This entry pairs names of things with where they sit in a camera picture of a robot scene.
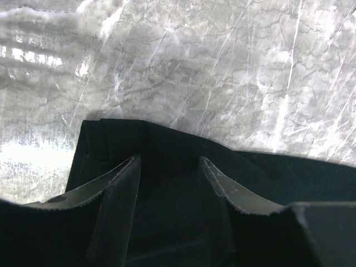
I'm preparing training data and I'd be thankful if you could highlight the black t shirt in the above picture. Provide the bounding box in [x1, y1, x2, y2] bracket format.
[66, 119, 355, 266]

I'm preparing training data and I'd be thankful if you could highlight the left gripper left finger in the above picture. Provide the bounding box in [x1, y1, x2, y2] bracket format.
[1, 155, 141, 266]

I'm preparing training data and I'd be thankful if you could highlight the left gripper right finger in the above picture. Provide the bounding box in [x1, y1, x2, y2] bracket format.
[199, 157, 355, 266]

